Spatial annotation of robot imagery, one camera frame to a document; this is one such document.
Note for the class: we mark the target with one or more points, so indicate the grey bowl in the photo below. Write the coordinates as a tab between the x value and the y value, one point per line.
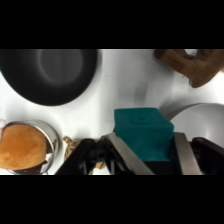
200	121

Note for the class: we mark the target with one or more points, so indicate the brown moose plush toy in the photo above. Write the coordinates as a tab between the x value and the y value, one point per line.
196	68

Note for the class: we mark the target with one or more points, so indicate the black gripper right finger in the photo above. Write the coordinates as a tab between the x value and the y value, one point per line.
196	156

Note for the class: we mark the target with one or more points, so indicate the orange bowl in metal holder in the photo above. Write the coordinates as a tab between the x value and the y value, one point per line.
53	133

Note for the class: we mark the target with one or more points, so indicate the orange plush ball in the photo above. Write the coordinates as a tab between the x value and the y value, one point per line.
21	146

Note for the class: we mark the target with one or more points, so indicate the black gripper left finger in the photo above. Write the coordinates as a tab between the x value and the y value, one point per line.
110	156

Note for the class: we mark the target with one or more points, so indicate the black bowl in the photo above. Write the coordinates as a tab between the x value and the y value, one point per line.
50	75

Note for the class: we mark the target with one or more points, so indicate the tiger plush toy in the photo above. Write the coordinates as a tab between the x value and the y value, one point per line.
71	146

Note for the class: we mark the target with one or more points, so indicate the blue cube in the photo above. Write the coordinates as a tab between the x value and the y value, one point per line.
143	131

